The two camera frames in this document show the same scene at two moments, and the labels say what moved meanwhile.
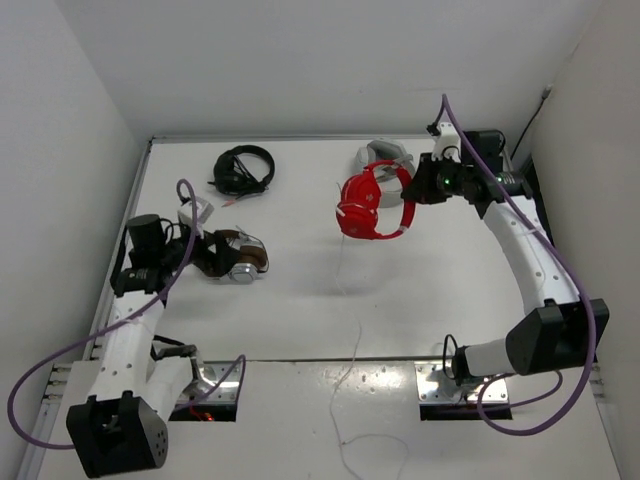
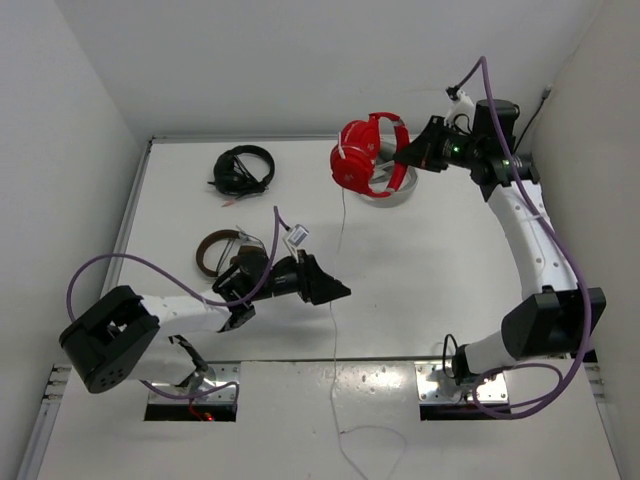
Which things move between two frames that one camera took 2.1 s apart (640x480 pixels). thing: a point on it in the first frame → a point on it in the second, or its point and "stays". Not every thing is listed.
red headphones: [359, 205] → [354, 154]
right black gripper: [421, 188] → [423, 152]
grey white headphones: [389, 179] stays
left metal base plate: [209, 374] stays
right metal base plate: [437, 385] stays
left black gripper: [223, 258] → [314, 284]
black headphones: [233, 178] stays
